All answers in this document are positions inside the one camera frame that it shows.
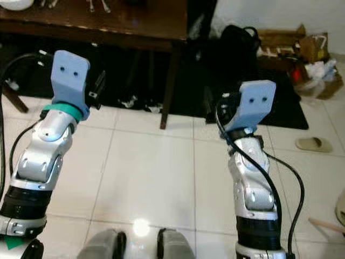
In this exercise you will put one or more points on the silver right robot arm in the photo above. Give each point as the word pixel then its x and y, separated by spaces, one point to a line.
pixel 250 183

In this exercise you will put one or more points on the silver cutlery piece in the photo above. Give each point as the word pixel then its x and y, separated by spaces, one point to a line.
pixel 43 3
pixel 53 3

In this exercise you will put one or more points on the small red object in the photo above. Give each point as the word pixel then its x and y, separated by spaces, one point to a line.
pixel 297 74

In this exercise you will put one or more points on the wooden stick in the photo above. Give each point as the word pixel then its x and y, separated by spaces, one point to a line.
pixel 326 225

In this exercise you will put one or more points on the grey robot leg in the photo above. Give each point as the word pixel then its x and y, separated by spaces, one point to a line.
pixel 102 247
pixel 177 247

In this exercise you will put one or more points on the small open brown box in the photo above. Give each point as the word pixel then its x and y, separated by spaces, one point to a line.
pixel 314 47

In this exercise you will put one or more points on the black backpack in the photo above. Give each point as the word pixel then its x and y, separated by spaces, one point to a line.
pixel 240 54

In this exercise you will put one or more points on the white plastic bag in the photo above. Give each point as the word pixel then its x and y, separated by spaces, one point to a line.
pixel 321 78

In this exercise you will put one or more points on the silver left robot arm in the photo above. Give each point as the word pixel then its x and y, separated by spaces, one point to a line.
pixel 46 156

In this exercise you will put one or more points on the grey left robot leg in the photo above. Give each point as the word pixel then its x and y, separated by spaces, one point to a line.
pixel 102 247

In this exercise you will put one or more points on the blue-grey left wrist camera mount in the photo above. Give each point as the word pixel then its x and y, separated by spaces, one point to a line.
pixel 70 73

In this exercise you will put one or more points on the silver metal spoon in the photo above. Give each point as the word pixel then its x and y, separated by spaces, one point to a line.
pixel 105 6

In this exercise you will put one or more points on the dark wooden table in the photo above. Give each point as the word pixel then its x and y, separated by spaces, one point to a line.
pixel 113 24

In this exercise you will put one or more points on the grey right robot leg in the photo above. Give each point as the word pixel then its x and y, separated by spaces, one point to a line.
pixel 177 247

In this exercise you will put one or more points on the white bowl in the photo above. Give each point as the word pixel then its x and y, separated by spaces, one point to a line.
pixel 16 4

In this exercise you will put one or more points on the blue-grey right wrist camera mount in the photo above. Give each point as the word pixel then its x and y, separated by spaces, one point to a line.
pixel 253 102

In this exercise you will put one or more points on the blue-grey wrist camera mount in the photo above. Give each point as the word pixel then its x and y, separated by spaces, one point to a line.
pixel 253 102
pixel 70 73

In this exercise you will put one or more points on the brown cardboard box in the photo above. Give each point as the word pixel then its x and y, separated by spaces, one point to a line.
pixel 280 40

